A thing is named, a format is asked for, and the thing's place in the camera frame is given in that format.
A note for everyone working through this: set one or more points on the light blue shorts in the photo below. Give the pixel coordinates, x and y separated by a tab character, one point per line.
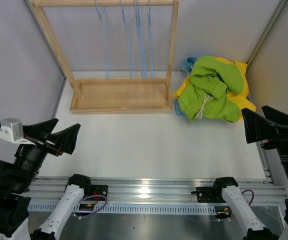
186	66

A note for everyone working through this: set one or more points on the lime green shorts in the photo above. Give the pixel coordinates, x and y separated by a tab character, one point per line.
205	94

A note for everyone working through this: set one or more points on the yellow shorts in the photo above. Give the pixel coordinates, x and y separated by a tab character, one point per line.
240	99

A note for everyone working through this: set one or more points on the slotted cable duct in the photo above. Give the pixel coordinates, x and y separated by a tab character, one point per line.
116	208

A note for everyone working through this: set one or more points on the blue hanger of light shorts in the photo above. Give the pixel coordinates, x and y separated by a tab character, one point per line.
139	37

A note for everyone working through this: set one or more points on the blue hanger of yellow shorts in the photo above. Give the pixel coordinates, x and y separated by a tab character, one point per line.
128	40

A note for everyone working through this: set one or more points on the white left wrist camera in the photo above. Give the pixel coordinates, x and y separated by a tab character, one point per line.
11	130

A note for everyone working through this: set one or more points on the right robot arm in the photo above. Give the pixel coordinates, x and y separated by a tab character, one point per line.
252	227

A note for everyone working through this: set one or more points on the blue hanger of green shorts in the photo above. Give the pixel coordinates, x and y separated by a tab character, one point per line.
103	18

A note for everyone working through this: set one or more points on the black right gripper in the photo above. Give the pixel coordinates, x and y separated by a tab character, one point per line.
257	127

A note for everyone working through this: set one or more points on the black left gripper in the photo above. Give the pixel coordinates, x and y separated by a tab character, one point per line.
65	138

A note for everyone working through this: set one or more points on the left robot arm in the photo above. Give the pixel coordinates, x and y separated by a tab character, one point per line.
15	179

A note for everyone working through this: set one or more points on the blue hanger of navy shorts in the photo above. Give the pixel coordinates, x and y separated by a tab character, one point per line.
145	68

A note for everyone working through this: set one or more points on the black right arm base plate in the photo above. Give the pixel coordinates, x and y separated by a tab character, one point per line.
206	194

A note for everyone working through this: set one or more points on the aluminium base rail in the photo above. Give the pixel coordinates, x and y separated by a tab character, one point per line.
156	191

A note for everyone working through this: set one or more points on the blue hanger of camouflage shorts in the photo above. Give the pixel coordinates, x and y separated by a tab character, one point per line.
150	40

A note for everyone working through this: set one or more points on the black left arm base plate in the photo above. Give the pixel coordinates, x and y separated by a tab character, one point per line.
97	193

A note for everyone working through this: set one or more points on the wooden clothes rack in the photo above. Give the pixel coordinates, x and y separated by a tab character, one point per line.
114	95

